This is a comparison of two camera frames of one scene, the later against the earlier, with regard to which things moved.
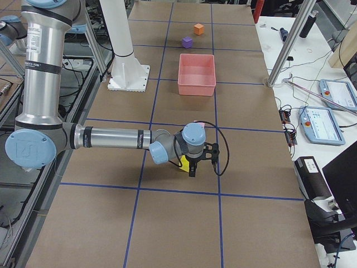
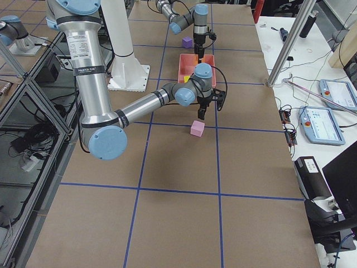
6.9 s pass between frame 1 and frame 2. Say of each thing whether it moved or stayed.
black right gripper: moved
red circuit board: stayed
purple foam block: stayed
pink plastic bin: stayed
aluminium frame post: stayed
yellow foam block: moved
